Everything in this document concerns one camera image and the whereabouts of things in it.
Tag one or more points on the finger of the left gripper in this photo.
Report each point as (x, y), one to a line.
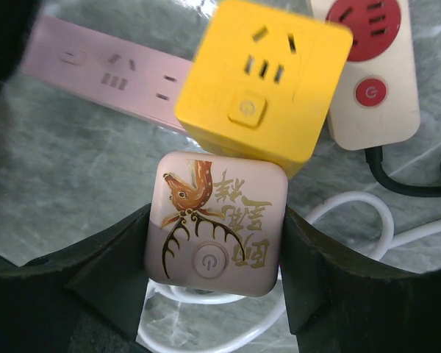
(17, 18)

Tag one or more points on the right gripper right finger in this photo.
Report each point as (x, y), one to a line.
(339, 300)

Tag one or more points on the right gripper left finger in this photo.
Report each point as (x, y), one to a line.
(87, 297)

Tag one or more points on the pink cube adapter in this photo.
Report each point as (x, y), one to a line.
(216, 223)

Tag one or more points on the pink power strip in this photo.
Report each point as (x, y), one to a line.
(107, 70)

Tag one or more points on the beige red power strip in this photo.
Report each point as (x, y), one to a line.
(376, 101)

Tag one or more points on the yellow cube socket adapter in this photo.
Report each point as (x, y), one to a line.
(262, 82)

